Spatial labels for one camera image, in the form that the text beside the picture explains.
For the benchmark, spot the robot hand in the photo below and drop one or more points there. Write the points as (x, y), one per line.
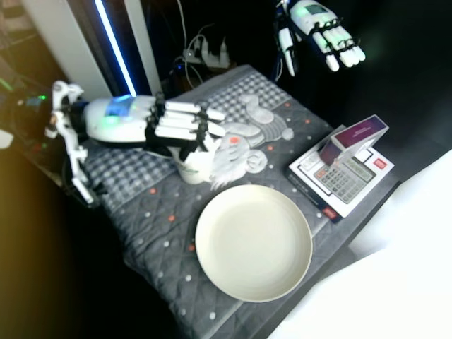
(116, 120)
(310, 14)

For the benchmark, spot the white paper cup with lid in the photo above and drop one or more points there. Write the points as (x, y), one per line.
(192, 171)

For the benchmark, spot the maroon small box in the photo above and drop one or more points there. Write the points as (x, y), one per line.
(356, 136)

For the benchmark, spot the calculator box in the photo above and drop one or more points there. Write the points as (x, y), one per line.
(347, 183)

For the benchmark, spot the cream round plate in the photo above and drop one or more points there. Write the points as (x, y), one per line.
(254, 243)

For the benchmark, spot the blue light strip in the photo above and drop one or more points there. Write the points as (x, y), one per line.
(114, 49)

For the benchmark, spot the white pillar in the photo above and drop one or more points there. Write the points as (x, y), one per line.
(67, 53)

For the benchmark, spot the white power strip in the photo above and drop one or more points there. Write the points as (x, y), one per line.
(212, 58)

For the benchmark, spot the grey quilt with bear print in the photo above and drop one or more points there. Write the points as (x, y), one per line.
(159, 226)

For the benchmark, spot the white board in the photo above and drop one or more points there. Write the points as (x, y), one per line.
(388, 275)

